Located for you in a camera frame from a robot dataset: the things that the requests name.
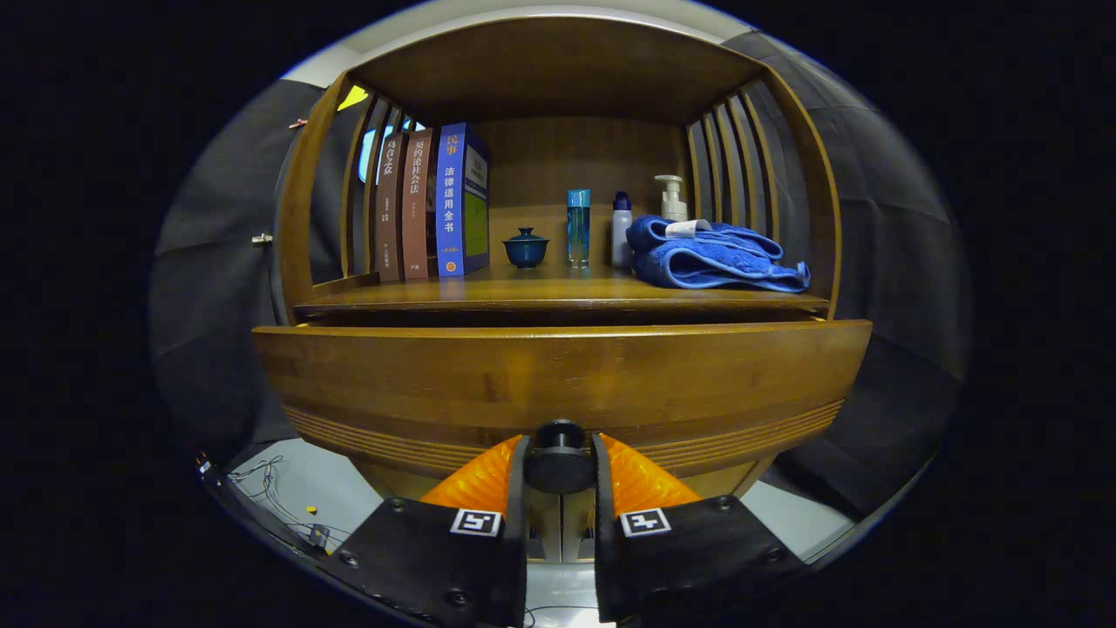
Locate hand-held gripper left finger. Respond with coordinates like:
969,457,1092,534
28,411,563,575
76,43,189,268
318,433,530,628

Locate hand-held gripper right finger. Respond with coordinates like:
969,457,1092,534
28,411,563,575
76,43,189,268
591,432,812,625

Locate black drawer knob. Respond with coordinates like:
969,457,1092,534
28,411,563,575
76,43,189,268
523,420,598,495

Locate wooden drawer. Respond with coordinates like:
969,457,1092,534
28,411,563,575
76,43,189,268
251,319,873,500

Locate wooden countertop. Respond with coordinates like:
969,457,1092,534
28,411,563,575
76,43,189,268
292,262,831,317

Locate wooden cabinet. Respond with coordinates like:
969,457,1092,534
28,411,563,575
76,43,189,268
275,16,845,563

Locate blue lidded teacup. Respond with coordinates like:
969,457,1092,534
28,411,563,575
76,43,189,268
501,227,550,270

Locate clear blue bottle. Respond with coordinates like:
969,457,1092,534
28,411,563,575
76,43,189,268
567,188,591,268

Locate blue towel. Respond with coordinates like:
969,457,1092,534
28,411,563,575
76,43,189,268
625,215,812,293

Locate white bottle blue cap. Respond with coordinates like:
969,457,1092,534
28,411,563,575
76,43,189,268
610,191,634,269

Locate blue book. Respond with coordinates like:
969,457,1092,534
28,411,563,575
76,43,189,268
434,122,491,278

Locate reddish brown book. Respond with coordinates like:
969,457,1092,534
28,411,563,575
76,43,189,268
401,127,437,280

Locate dark brown book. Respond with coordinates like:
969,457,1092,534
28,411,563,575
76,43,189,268
375,133,409,283

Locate white pump bottle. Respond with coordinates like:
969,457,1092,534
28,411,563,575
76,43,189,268
655,174,690,223

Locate floor cables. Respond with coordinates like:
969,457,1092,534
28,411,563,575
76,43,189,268
228,454,354,555

